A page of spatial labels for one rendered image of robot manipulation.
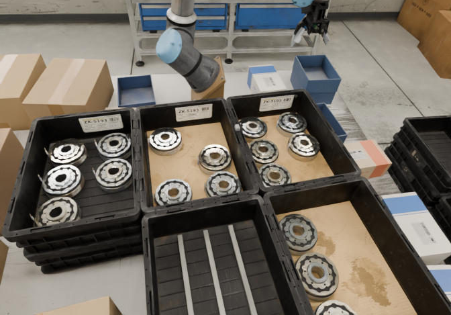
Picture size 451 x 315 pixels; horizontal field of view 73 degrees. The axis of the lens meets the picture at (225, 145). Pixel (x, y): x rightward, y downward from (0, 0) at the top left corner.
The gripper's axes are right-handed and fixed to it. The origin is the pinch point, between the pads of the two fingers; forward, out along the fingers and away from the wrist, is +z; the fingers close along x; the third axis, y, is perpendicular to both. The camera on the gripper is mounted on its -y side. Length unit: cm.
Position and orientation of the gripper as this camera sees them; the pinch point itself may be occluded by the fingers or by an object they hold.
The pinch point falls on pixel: (308, 46)
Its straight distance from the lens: 139.0
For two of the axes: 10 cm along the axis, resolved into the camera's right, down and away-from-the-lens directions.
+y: 1.1, 7.3, -6.7
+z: 0.2, 6.8, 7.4
